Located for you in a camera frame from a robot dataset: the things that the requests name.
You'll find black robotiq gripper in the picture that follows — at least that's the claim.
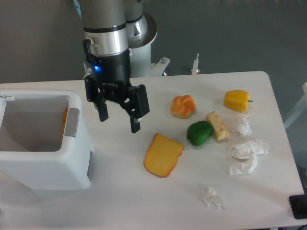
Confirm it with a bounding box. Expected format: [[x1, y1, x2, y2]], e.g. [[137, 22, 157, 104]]
[[84, 48, 150, 133]]

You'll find orange knotted bread roll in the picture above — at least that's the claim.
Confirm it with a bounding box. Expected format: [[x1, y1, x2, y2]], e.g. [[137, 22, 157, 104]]
[[170, 95, 197, 119]]

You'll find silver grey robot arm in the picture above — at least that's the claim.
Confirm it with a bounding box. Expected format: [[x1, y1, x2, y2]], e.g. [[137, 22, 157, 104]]
[[79, 0, 157, 133]]

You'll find green bell pepper toy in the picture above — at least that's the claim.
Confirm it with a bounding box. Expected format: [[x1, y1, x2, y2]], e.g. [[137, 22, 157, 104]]
[[186, 120, 213, 147]]

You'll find crumpled white tissue lower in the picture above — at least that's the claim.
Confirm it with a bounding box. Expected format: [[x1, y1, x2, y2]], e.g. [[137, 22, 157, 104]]
[[201, 187, 225, 208]]

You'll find white chair frame right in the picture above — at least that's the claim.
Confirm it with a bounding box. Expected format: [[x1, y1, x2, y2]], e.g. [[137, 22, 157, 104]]
[[283, 82, 307, 129]]

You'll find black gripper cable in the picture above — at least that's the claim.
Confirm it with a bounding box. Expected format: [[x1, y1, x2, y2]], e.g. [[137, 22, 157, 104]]
[[82, 38, 96, 63]]

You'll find orange item inside can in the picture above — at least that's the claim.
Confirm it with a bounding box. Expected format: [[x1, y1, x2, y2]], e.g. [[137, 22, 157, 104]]
[[62, 107, 68, 136]]

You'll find black device at edge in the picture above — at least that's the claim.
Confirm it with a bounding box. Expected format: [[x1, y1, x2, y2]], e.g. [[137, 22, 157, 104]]
[[289, 194, 307, 219]]

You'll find crumpled white tissue middle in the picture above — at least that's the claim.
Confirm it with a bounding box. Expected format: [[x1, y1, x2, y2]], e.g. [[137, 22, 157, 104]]
[[227, 139, 270, 176]]

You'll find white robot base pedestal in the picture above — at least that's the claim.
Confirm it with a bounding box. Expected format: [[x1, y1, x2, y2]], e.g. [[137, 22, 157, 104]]
[[127, 12, 170, 78]]

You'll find orange toast slice toy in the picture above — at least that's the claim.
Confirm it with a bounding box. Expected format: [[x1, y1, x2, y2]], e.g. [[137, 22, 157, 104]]
[[143, 133, 185, 178]]

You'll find crumpled white tissue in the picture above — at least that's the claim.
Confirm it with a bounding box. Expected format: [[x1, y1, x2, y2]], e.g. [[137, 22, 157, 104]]
[[230, 114, 252, 138], [201, 187, 225, 208], [227, 139, 270, 176]]

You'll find white plastic trash can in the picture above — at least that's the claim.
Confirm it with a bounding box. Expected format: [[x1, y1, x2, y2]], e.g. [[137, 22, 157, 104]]
[[0, 89, 94, 190]]

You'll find beige cake slice toy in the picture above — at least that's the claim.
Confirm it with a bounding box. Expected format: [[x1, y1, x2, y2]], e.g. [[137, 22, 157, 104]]
[[205, 111, 229, 141]]

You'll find yellow bell pepper toy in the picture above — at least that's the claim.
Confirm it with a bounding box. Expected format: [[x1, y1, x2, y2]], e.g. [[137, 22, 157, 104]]
[[224, 90, 253, 112]]

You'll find crumpled white tissue upper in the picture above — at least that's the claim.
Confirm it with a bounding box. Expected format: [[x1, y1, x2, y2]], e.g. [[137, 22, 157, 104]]
[[230, 114, 252, 138]]

